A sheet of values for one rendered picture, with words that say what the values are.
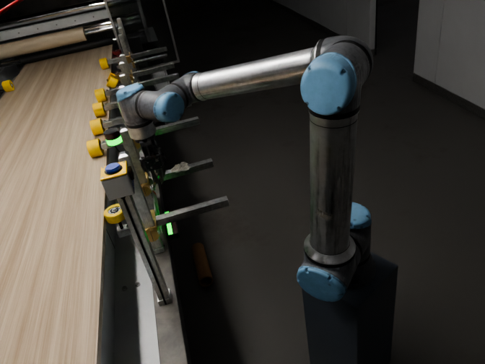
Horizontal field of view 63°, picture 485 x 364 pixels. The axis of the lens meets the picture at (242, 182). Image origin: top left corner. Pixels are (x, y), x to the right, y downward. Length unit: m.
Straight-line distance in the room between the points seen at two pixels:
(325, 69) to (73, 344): 0.89
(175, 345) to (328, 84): 0.86
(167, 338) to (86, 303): 0.27
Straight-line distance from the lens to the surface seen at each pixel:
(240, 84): 1.17
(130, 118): 1.33
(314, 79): 0.88
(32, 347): 1.22
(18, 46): 4.23
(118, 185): 1.09
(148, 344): 1.43
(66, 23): 4.11
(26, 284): 1.41
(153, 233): 1.50
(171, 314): 1.37
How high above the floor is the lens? 1.72
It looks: 33 degrees down
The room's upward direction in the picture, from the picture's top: 11 degrees counter-clockwise
